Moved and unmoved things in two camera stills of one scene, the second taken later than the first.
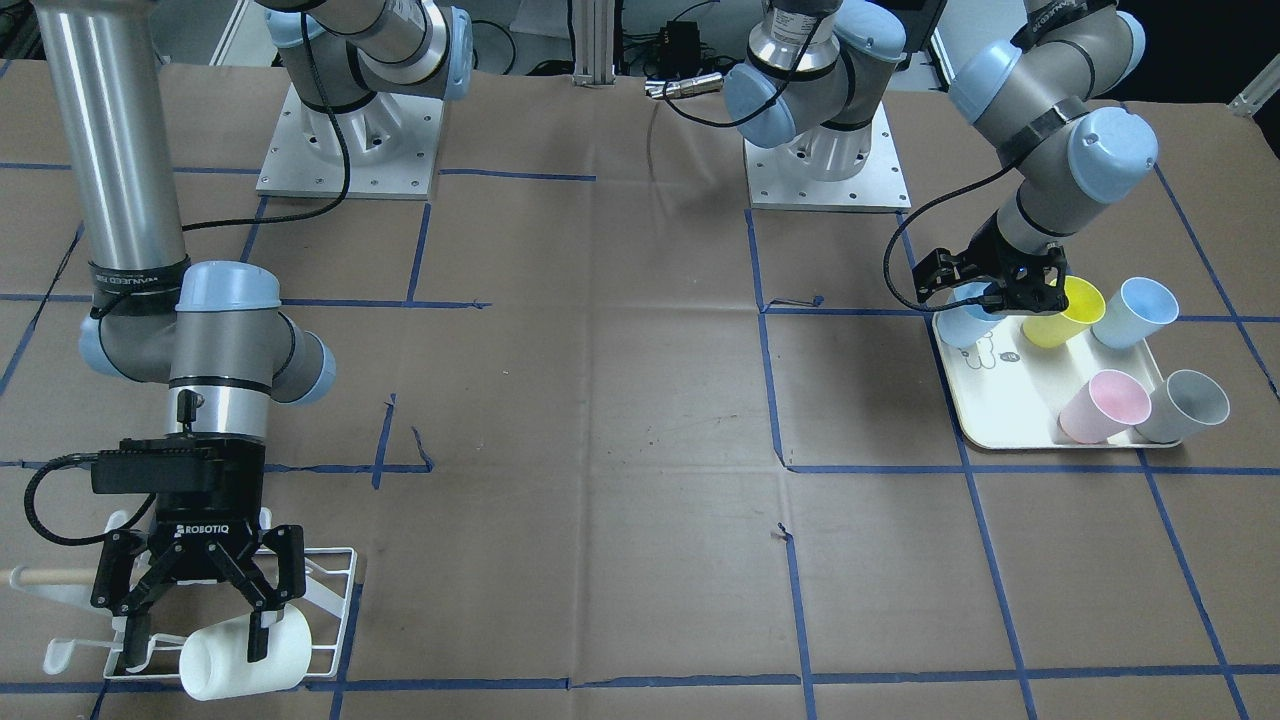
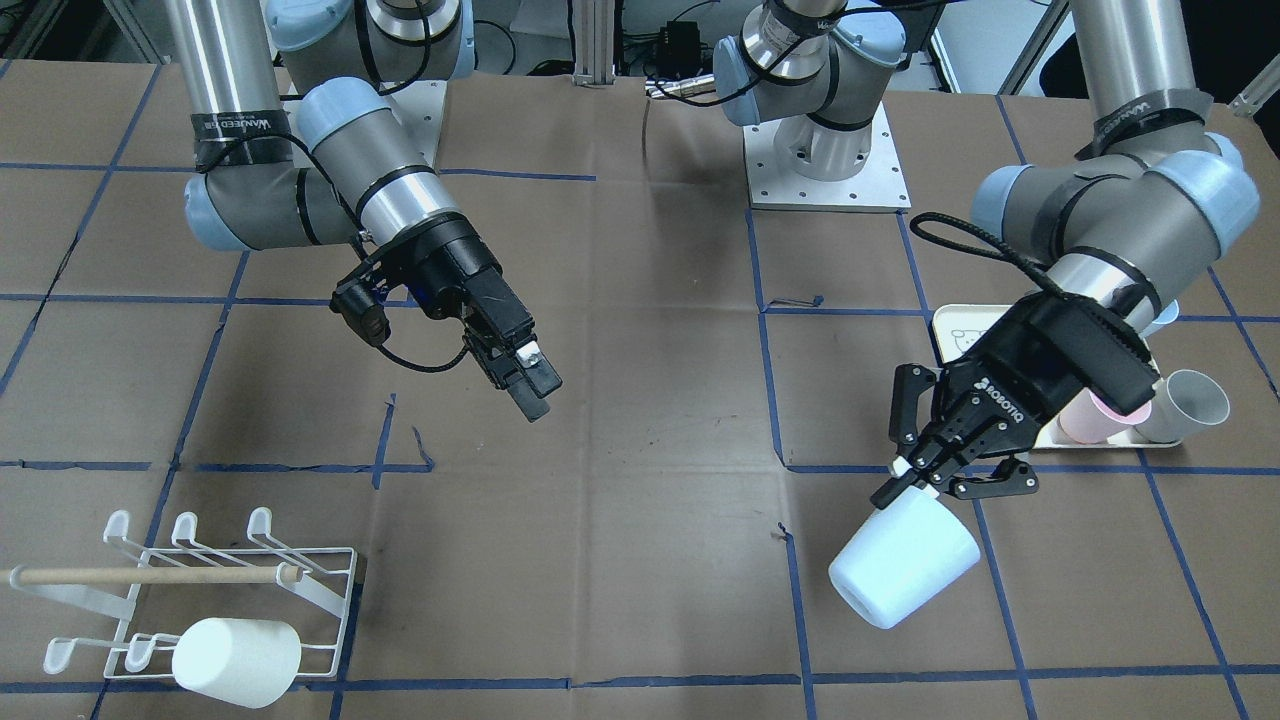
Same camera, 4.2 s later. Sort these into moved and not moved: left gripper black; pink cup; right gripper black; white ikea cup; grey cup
Moved: white ikea cup; left gripper black; right gripper black
Not moved: pink cup; grey cup
